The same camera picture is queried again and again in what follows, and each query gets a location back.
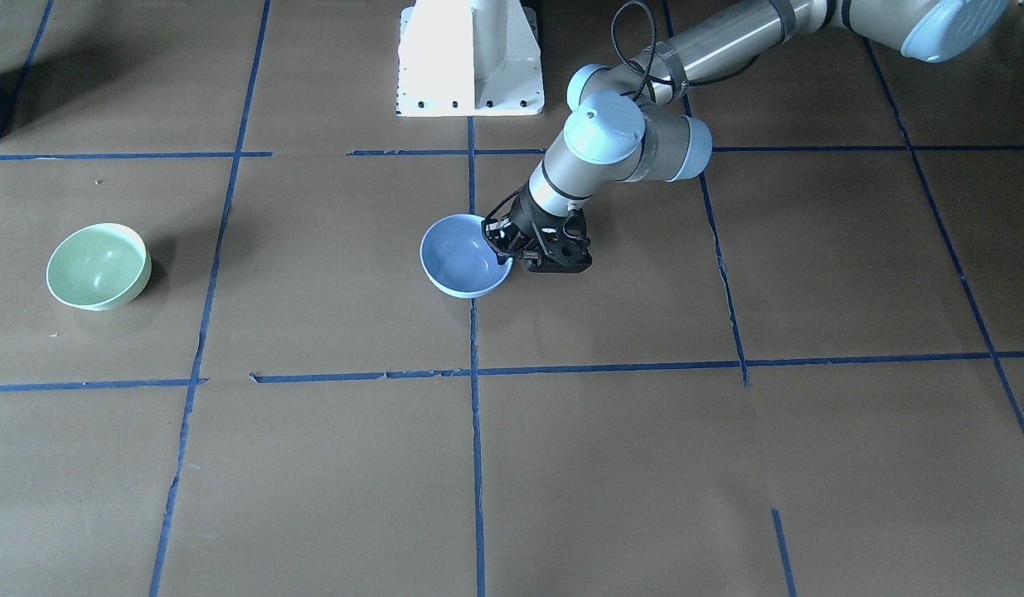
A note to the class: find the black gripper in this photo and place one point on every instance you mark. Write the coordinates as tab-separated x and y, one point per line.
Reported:
527	222

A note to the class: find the blue bowl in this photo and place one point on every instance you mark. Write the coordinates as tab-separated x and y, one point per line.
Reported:
457	259

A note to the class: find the green bowl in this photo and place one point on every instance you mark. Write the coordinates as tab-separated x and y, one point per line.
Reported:
100	267

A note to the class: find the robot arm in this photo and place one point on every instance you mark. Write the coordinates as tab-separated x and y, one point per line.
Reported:
621	127

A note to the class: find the white mounting pillar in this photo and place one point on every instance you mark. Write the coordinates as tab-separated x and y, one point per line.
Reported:
469	59

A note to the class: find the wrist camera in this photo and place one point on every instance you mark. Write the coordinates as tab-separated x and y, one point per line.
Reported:
554	252

